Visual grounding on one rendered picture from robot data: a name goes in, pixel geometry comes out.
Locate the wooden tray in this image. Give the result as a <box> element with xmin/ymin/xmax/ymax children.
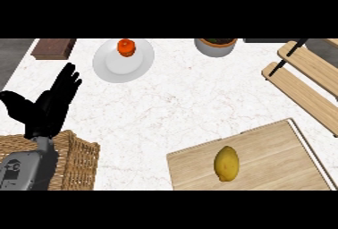
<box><xmin>165</xmin><ymin>117</ymin><xmax>338</xmax><ymax>191</ymax></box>

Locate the wicker basket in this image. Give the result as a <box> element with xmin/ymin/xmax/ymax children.
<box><xmin>0</xmin><ymin>129</ymin><xmax>101</xmax><ymax>191</ymax></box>

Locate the brown wooden block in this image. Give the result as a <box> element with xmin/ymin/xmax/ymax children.
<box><xmin>30</xmin><ymin>38</ymin><xmax>78</xmax><ymax>61</ymax></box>

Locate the wooden tiered shelf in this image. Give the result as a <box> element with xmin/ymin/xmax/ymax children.
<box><xmin>259</xmin><ymin>38</ymin><xmax>338</xmax><ymax>138</ymax></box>

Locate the dark grey appliance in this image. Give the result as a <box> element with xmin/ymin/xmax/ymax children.
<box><xmin>243</xmin><ymin>38</ymin><xmax>305</xmax><ymax>44</ymax></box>

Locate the orange cupcake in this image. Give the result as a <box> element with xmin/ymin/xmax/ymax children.
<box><xmin>116</xmin><ymin>38</ymin><xmax>137</xmax><ymax>58</ymax></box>

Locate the white plant pot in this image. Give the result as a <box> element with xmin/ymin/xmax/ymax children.
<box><xmin>193</xmin><ymin>38</ymin><xmax>238</xmax><ymax>58</ymax></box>

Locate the white plate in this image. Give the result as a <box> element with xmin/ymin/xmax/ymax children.
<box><xmin>91</xmin><ymin>38</ymin><xmax>156</xmax><ymax>84</ymax></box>

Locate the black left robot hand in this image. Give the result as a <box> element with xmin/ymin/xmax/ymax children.
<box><xmin>0</xmin><ymin>62</ymin><xmax>82</xmax><ymax>140</ymax></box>

